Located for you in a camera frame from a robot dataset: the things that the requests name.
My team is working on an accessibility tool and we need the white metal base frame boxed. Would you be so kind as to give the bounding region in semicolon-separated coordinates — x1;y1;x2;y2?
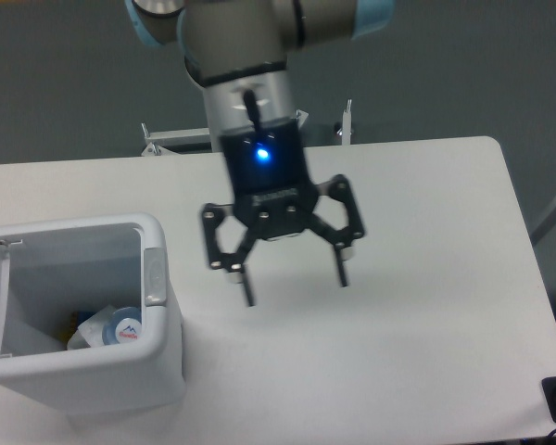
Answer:
140;98;355;157

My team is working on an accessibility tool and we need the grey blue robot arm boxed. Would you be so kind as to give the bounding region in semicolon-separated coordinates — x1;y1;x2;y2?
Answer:
126;1;395;304

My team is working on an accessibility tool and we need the white paper wrapper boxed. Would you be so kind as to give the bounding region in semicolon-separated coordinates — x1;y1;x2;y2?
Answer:
67;305;118;350

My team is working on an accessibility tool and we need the blue yellow snack bag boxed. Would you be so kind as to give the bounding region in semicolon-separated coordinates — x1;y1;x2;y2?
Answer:
57;311;95;343

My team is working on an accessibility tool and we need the white plastic trash can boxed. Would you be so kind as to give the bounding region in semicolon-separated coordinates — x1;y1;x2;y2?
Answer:
0;213;185;414

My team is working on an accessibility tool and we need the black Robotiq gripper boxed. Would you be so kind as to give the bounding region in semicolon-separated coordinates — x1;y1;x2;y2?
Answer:
201;120;366;307

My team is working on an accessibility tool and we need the clear plastic water bottle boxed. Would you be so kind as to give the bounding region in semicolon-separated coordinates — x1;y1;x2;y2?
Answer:
85;305;144;348

